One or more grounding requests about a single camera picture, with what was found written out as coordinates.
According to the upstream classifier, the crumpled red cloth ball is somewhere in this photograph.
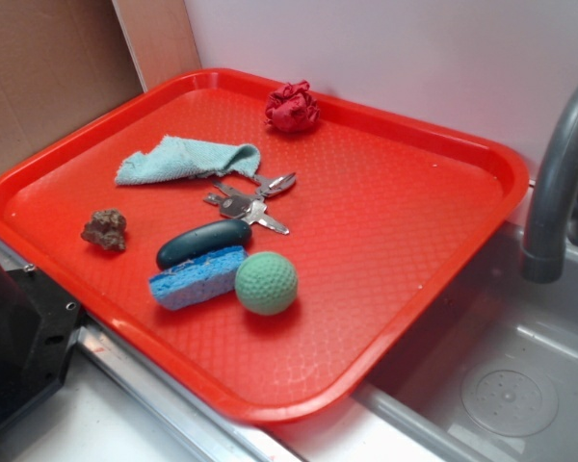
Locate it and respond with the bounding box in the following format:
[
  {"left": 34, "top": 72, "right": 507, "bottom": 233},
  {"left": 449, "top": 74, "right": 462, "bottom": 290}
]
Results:
[{"left": 264, "top": 80, "right": 320, "bottom": 133}]

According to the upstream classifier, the grey plastic sink basin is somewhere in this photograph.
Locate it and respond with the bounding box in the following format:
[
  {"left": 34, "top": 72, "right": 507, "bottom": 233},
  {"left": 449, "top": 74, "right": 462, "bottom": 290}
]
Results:
[{"left": 355, "top": 224, "right": 578, "bottom": 461}]

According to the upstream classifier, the dark teal oval stone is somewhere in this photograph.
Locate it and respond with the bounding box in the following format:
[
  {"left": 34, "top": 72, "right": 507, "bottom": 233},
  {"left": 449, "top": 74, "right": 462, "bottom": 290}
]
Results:
[{"left": 156, "top": 218, "right": 252, "bottom": 270}]

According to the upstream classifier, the grey sink faucet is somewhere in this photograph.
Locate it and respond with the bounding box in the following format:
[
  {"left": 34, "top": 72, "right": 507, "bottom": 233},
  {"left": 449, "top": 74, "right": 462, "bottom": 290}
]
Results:
[{"left": 520, "top": 87, "right": 578, "bottom": 283}]

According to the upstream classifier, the brown cardboard panel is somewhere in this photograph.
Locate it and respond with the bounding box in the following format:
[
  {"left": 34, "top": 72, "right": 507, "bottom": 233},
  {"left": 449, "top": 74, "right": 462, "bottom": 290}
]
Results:
[{"left": 0, "top": 1, "right": 200, "bottom": 174}]

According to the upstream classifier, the brown rock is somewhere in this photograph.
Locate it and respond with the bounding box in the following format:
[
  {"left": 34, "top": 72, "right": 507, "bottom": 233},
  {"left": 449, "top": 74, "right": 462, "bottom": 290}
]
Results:
[{"left": 80, "top": 208, "right": 126, "bottom": 252}]

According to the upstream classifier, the silver metal rail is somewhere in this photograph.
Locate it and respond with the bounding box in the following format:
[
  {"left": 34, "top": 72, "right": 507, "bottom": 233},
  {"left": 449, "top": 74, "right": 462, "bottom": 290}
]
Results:
[{"left": 0, "top": 225, "right": 300, "bottom": 462}]

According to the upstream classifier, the blue sponge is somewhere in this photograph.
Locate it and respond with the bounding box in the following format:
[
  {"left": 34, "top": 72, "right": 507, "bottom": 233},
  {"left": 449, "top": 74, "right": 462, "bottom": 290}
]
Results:
[{"left": 148, "top": 245, "right": 248, "bottom": 311}]

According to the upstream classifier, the light teal cloth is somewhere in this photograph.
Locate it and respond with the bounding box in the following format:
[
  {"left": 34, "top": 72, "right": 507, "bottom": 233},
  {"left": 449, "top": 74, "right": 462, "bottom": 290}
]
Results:
[{"left": 115, "top": 135, "right": 261, "bottom": 186}]

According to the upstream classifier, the green dimpled ball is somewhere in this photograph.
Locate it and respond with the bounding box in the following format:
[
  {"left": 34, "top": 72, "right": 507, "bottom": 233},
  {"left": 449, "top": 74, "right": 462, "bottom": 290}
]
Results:
[{"left": 235, "top": 252, "right": 299, "bottom": 316}]

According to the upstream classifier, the red plastic tray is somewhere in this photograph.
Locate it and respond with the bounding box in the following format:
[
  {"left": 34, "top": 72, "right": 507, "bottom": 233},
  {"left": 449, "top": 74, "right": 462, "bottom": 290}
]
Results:
[{"left": 0, "top": 69, "right": 529, "bottom": 424}]

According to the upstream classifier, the silver key bunch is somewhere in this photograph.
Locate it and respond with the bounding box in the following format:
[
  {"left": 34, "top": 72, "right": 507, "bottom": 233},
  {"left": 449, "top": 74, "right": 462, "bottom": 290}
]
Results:
[{"left": 204, "top": 172, "right": 297, "bottom": 235}]

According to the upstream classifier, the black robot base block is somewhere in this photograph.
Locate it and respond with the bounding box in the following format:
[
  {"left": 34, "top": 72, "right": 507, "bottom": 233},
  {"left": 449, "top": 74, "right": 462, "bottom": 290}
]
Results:
[{"left": 0, "top": 264, "right": 83, "bottom": 432}]

